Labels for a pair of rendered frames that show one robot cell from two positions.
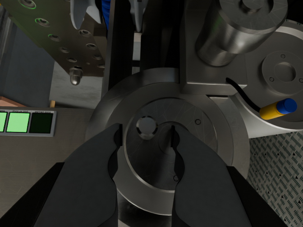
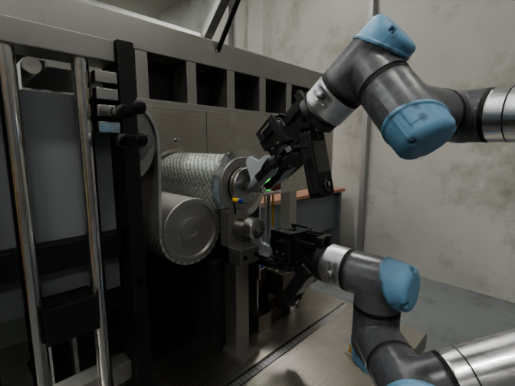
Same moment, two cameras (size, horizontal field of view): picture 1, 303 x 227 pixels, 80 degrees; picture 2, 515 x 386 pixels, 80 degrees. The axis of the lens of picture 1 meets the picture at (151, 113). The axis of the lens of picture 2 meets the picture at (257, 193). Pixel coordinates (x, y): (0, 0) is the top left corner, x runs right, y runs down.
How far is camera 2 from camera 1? 0.54 m
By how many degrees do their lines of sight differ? 46
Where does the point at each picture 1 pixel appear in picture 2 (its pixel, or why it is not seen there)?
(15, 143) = not seen: hidden behind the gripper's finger
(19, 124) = not seen: hidden behind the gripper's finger
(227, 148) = (222, 185)
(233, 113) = (218, 202)
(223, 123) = (224, 196)
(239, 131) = (216, 194)
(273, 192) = not seen: hidden behind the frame
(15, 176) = (250, 148)
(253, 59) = (204, 234)
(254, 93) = (205, 215)
